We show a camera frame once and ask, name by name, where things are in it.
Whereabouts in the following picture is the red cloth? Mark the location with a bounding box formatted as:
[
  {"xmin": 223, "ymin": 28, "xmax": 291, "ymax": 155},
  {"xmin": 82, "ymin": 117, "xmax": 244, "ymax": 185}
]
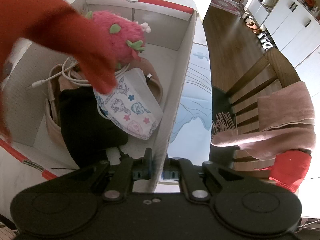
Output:
[{"xmin": 268, "ymin": 150, "xmax": 312, "ymax": 193}]

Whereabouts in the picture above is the white cartoon print face mask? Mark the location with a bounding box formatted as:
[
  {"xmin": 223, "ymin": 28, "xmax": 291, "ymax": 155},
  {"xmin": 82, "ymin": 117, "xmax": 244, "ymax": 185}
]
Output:
[{"xmin": 93, "ymin": 67, "xmax": 164, "ymax": 141}]

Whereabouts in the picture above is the pink plush fruit toy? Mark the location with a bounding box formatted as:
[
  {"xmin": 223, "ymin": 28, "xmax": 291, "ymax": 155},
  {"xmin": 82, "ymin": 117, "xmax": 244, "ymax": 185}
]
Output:
[{"xmin": 85, "ymin": 10, "xmax": 152, "ymax": 69}]

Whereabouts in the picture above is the red white cardboard box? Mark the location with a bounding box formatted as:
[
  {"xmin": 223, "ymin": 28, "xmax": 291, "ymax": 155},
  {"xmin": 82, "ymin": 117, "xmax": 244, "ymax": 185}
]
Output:
[{"xmin": 0, "ymin": 0, "xmax": 200, "ymax": 193}]

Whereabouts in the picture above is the white wood wall cabinet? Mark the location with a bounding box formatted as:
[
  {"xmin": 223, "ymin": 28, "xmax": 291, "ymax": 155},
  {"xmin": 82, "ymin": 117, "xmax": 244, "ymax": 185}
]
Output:
[{"xmin": 244, "ymin": 0, "xmax": 320, "ymax": 68}]

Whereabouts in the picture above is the patterned red doormat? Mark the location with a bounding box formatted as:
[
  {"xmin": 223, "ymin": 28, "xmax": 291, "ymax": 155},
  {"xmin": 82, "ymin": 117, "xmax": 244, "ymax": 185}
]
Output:
[{"xmin": 210, "ymin": 0, "xmax": 244, "ymax": 16}]

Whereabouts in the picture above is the row of shoes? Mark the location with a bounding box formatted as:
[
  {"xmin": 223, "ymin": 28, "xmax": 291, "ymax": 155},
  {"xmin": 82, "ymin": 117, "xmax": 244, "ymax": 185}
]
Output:
[{"xmin": 241, "ymin": 11, "xmax": 274, "ymax": 50}]

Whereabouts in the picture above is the red sleeve arm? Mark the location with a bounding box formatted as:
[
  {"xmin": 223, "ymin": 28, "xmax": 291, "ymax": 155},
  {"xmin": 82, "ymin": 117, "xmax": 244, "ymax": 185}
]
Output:
[{"xmin": 0, "ymin": 0, "xmax": 119, "ymax": 143}]

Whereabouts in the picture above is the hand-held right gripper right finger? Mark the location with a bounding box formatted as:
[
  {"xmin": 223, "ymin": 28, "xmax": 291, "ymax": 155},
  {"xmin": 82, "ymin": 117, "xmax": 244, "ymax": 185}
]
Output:
[{"xmin": 162, "ymin": 157, "xmax": 253, "ymax": 203}]

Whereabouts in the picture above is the black cloth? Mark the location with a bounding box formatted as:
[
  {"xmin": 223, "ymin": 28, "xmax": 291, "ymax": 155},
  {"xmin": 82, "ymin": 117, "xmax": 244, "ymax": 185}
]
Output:
[{"xmin": 59, "ymin": 89, "xmax": 129, "ymax": 168}]

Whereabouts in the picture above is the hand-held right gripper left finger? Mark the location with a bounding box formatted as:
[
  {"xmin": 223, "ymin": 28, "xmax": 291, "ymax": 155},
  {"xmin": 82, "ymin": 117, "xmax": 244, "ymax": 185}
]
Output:
[{"xmin": 62, "ymin": 147, "xmax": 153, "ymax": 202}]

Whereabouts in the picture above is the pink fringed scarf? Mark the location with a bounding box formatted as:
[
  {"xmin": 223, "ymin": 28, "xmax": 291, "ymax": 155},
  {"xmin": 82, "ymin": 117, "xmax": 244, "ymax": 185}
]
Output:
[{"xmin": 210, "ymin": 81, "xmax": 317, "ymax": 161}]

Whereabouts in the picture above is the wooden chair with draped cloths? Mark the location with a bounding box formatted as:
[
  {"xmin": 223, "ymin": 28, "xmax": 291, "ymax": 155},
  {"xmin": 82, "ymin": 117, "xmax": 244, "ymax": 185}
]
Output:
[{"xmin": 212, "ymin": 47, "xmax": 300, "ymax": 178}]

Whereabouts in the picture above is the white charging cable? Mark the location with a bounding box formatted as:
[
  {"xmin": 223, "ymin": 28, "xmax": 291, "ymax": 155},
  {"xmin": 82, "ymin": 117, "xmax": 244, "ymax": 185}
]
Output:
[{"xmin": 26, "ymin": 57, "xmax": 131, "ymax": 90}]

